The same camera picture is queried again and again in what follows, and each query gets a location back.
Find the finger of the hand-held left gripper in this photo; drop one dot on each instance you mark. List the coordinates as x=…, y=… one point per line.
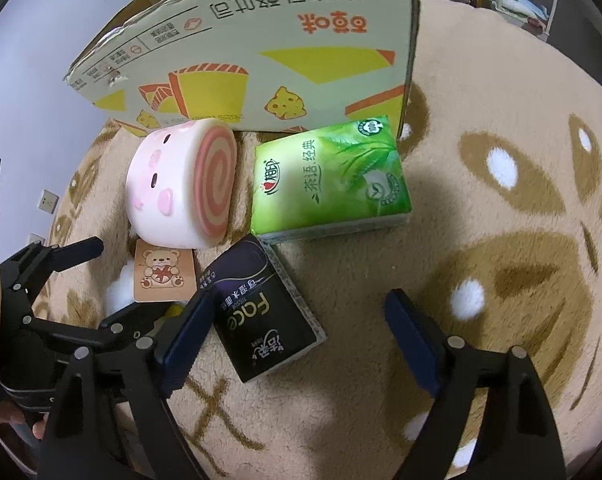
x=111, y=321
x=76, y=255

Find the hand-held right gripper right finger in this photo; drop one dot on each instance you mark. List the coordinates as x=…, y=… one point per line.
x=416, y=340

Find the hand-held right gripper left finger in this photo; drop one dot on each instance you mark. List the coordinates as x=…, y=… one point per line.
x=188, y=340

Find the white fluffy duck plush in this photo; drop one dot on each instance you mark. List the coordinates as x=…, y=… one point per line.
x=118, y=292

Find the black tissue pack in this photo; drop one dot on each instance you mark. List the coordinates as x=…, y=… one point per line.
x=266, y=320

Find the pink swirl roll plush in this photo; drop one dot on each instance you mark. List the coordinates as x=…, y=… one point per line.
x=181, y=185

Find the green tissue pack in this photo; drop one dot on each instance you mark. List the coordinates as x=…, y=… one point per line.
x=331, y=185

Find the printed cardboard box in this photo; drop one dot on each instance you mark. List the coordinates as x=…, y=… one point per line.
x=281, y=25

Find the person's left hand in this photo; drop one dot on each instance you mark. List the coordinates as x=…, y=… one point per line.
x=11, y=414

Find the bear picture tag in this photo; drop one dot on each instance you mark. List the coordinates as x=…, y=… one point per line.
x=161, y=270

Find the beige printed blanket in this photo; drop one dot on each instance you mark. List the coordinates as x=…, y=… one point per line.
x=481, y=210

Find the light blue cloth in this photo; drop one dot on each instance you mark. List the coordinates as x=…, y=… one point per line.
x=523, y=2

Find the white trolley cart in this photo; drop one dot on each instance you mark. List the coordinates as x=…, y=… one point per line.
x=555, y=5

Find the white wall socket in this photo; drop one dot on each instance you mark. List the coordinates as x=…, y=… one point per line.
x=37, y=238
x=47, y=201

